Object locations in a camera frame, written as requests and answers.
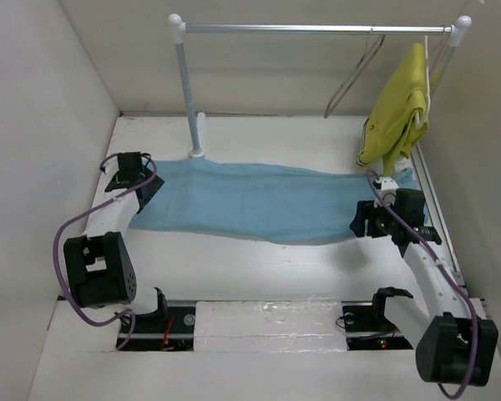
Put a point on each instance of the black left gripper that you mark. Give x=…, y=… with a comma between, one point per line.
x=151, y=189

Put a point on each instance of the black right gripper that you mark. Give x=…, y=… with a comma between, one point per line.
x=366, y=209

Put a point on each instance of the light blue trousers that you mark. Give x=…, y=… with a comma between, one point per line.
x=274, y=203

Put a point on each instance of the silver metal hanger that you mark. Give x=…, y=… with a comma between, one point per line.
x=370, y=52

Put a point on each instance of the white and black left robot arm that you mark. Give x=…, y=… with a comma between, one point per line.
x=99, y=269

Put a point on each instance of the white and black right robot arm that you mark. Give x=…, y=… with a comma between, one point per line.
x=452, y=344

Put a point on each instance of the yellow-green garment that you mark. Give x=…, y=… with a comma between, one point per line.
x=389, y=134

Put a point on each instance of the silver and white clothes rack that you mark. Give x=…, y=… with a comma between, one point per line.
x=285, y=73

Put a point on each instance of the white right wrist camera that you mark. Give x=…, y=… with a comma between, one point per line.
x=386, y=189

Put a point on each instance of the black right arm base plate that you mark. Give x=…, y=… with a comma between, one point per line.
x=365, y=332

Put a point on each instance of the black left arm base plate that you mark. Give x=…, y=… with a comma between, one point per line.
x=172, y=333

